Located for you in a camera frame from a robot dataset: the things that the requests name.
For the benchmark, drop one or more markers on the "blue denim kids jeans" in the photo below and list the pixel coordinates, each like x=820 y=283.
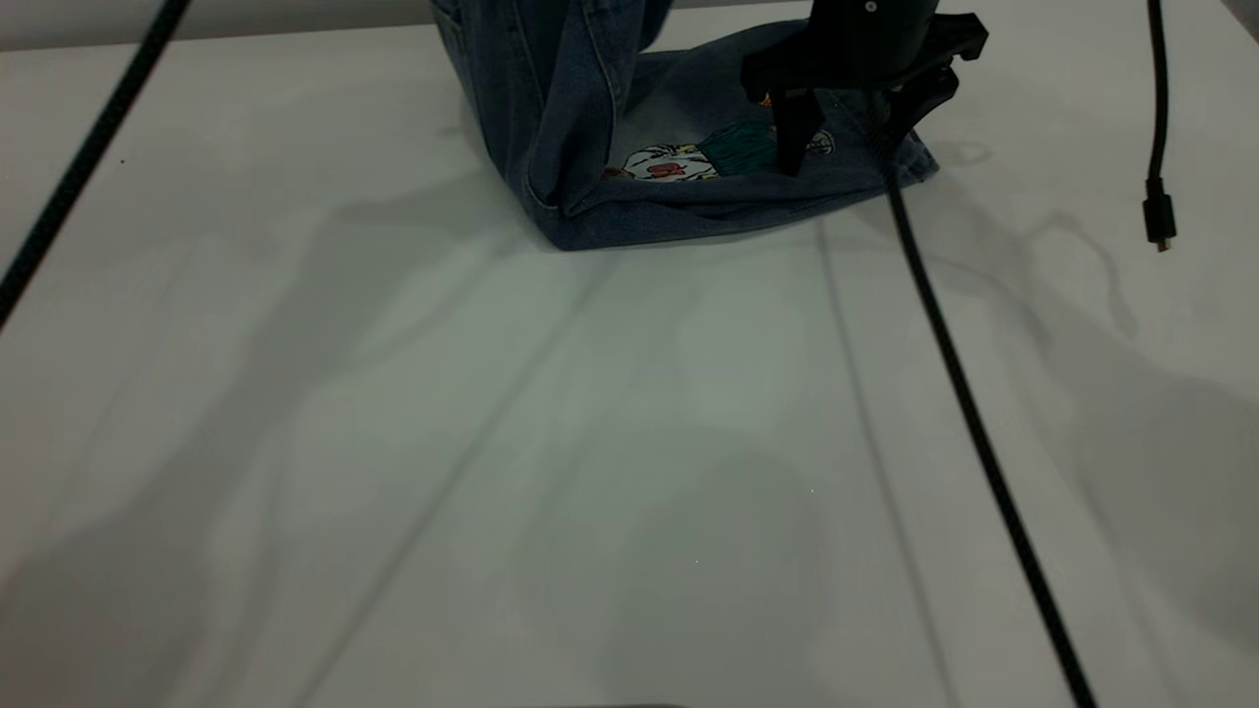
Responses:
x=551 y=118

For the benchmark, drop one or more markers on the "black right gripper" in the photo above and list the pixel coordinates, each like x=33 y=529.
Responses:
x=866 y=44

